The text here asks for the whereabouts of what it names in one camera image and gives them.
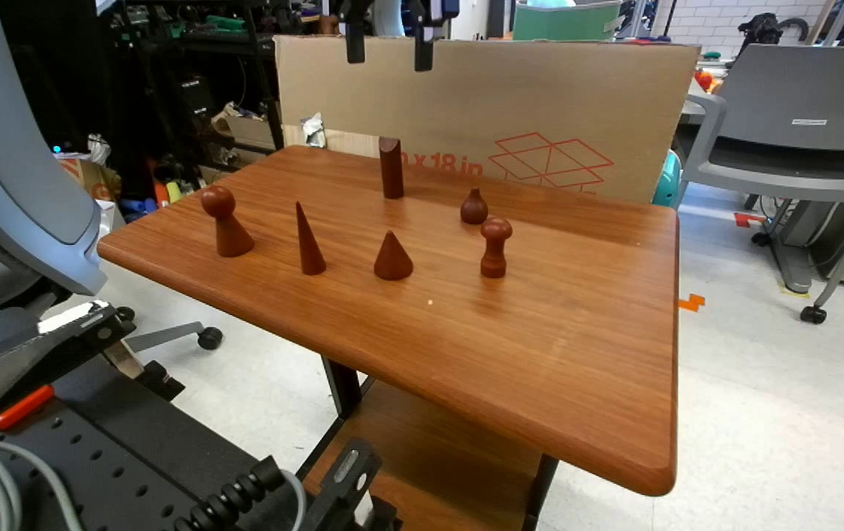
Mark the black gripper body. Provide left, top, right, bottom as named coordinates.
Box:
left=339, top=0, right=463, bottom=29

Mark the dark red wooden cylinder block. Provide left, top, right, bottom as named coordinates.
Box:
left=377, top=137, right=408, bottom=204

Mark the large brown cardboard sheet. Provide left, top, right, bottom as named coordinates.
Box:
left=271, top=33, right=702, bottom=210

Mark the small round red wooden piece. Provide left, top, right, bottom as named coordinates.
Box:
left=457, top=185, right=489, bottom=228

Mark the tall thin red wooden cone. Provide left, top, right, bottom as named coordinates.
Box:
left=292, top=201, right=332, bottom=278

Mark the slim red wooden pawn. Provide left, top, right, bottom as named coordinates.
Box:
left=478, top=216, right=516, bottom=281

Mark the short wide red wooden cone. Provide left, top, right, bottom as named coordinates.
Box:
left=371, top=230, right=416, bottom=283

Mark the red wooden pawn wide base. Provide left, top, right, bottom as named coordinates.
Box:
left=197, top=184, right=258, bottom=260

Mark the teal round object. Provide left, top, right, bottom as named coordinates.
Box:
left=652, top=147, right=689, bottom=210

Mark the brown wooden table top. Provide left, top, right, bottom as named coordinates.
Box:
left=96, top=144, right=686, bottom=499

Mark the black table leg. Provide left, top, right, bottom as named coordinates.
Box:
left=320, top=356, right=366, bottom=423

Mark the blue grey office chair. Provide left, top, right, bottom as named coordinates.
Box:
left=0, top=0, right=228, bottom=402

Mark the grey chair with armrests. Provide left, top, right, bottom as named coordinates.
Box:
left=683, top=41, right=844, bottom=327

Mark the wooden lower table shelf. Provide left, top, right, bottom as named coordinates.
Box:
left=302, top=378, right=556, bottom=531

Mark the orange black bar clamp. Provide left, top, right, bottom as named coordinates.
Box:
left=0, top=380, right=59, bottom=433

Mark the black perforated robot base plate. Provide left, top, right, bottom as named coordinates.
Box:
left=0, top=352, right=391, bottom=531

